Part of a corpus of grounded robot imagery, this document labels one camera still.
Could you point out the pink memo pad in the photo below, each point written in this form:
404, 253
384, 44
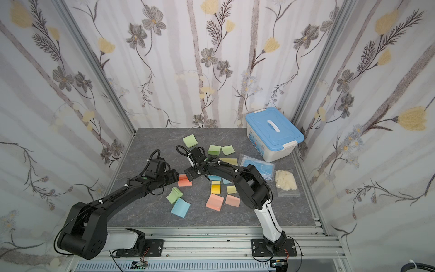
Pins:
215, 202

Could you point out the aluminium rail frame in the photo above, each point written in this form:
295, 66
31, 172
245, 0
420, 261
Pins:
316, 250

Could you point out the small torn yellow page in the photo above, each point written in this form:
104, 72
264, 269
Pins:
231, 189

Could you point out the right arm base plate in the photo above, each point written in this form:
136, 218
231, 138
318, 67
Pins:
264, 248

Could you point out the small circuit board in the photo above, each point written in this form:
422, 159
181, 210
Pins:
137, 265

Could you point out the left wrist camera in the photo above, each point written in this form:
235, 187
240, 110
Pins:
157, 165

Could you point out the blue memo pad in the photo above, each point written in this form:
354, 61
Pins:
180, 208
214, 178

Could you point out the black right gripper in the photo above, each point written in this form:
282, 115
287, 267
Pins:
194, 170

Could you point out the bag of blue face masks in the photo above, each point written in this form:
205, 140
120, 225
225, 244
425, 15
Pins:
264, 168

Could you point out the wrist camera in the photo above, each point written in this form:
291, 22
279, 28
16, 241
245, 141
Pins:
197, 155
157, 165

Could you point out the torn green memo page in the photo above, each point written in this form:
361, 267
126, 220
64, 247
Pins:
228, 150

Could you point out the torn yellow memo page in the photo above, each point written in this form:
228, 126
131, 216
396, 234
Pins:
232, 161

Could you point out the clear bag with beige contents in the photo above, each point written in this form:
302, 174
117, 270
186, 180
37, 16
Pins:
285, 180

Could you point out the torn blue memo page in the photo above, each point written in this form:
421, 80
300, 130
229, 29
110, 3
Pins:
226, 181

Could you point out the white box with blue lid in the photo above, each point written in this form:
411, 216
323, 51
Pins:
272, 134

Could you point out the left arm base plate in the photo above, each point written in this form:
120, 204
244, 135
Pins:
142, 248

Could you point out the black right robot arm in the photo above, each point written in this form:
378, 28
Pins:
254, 192

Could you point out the red memo pad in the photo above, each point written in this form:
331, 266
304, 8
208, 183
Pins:
184, 181

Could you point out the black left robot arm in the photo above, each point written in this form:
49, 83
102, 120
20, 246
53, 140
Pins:
85, 231

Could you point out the small yellow memo pad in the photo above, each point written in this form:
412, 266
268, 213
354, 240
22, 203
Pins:
215, 187

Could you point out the green memo pad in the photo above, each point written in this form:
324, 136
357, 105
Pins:
174, 195
190, 141
214, 150

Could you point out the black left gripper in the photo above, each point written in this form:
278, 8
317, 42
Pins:
173, 175

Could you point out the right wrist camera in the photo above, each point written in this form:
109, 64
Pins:
197, 155

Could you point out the torn pink memo page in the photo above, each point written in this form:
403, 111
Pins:
232, 201

